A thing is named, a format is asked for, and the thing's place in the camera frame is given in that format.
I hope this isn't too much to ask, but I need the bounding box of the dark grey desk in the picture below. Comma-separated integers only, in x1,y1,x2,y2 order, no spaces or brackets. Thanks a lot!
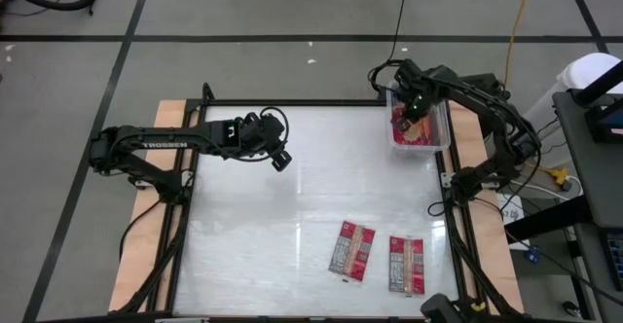
552,89,623,323

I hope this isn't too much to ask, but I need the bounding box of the black keyboard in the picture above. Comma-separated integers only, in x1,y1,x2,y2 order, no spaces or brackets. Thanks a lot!
605,233,623,293

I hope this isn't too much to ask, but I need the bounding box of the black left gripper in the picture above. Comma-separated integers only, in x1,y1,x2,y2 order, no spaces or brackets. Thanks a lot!
221,113,294,173

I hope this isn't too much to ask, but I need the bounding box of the black computer monitor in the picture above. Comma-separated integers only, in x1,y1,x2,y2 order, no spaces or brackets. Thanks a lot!
571,59,623,144

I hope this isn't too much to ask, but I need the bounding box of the red Orville popcorn bag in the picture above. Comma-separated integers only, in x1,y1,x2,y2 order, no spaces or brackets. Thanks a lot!
387,234,426,297
391,101,439,147
327,219,377,284

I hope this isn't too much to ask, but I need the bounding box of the plywood base board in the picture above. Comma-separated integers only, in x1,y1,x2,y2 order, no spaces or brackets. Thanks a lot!
107,98,526,314

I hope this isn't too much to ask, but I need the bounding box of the clear plastic bin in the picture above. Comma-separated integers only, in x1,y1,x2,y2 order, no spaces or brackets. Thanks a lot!
385,80,452,157

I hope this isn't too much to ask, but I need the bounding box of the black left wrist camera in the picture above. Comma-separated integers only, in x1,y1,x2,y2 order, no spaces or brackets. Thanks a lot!
251,112,287,142

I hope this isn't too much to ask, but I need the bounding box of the black aluminium table frame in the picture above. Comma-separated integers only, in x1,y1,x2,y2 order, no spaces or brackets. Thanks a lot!
114,82,522,323

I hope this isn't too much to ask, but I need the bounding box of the yellow hanging cable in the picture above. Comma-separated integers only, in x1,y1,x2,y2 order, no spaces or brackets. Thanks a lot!
502,0,538,90

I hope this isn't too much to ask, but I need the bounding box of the yellow power plug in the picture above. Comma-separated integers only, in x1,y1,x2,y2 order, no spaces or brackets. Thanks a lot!
539,165,571,188

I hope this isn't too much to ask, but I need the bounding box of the white paper sheet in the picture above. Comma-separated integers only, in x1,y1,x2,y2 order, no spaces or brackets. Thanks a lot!
495,194,531,252

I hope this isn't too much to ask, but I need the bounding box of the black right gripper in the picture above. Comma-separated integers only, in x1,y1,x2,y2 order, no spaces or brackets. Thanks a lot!
392,58,444,123

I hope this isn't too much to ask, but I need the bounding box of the black power cable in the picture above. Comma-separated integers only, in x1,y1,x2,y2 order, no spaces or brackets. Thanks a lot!
367,0,415,93

